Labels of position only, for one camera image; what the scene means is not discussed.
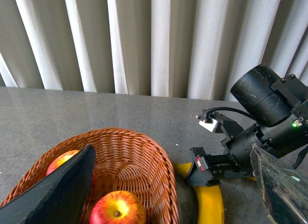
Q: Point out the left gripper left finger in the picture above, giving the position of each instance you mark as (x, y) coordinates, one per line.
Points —
(57, 198)

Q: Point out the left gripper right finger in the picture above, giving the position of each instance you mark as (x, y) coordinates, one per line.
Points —
(284, 190)

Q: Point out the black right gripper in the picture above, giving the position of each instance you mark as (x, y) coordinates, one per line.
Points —
(206, 169)

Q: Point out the yellow banana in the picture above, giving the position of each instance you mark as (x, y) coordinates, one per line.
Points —
(197, 204)

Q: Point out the red yellow apple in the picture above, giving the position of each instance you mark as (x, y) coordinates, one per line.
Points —
(118, 207)
(63, 158)

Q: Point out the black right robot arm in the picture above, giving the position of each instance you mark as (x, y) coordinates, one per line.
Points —
(279, 108)

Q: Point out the left brown wicker basket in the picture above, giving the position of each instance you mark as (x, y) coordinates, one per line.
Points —
(125, 160)

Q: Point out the white pleated curtain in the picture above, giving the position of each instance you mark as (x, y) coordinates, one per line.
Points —
(174, 48)

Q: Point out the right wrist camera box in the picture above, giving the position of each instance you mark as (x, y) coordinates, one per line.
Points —
(216, 122)

